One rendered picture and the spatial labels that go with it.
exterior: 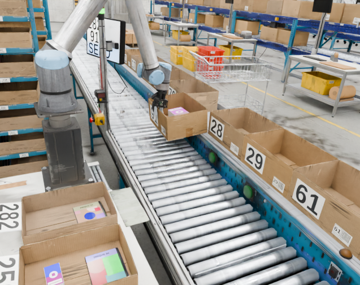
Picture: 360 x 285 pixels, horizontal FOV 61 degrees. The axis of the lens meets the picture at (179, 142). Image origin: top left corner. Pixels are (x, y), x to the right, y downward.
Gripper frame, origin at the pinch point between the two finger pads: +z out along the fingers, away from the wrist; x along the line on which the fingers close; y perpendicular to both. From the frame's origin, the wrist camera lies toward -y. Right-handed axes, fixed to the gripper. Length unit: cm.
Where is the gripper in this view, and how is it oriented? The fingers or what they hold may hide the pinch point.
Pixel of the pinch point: (156, 116)
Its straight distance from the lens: 211.1
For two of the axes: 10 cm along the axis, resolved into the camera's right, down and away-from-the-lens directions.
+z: -1.5, 9.1, 4.0
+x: 9.0, -0.4, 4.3
